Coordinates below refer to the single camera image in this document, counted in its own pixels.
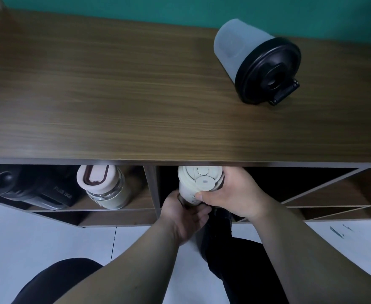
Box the person's right hand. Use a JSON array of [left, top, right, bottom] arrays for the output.
[[195, 167, 270, 219]]

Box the person's left hand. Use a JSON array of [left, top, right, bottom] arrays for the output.
[[159, 190, 212, 246]]

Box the cream tumbler with lid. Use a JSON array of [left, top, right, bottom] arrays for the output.
[[177, 166, 226, 208]]

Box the person's left forearm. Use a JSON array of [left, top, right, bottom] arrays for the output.
[[54, 215, 228, 304]]

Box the person's right forearm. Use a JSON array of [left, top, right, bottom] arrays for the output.
[[236, 198, 371, 304]]

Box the person's right leg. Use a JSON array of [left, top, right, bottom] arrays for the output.
[[193, 207, 289, 304]]

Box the person's leg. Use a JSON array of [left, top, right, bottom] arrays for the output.
[[193, 207, 289, 304], [11, 258, 104, 304]]

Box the glass bottle with cream lid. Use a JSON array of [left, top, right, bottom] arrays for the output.
[[76, 164, 133, 211]]

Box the frosted bottle with black lid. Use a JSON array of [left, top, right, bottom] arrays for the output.
[[213, 18, 302, 107]]

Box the brown wooden shelf cabinet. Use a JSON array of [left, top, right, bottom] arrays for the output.
[[0, 9, 371, 229]]

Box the person's left leg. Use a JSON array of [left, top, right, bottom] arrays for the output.
[[11, 258, 104, 304]]

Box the black sports bottle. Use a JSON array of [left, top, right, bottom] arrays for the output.
[[0, 166, 82, 211]]

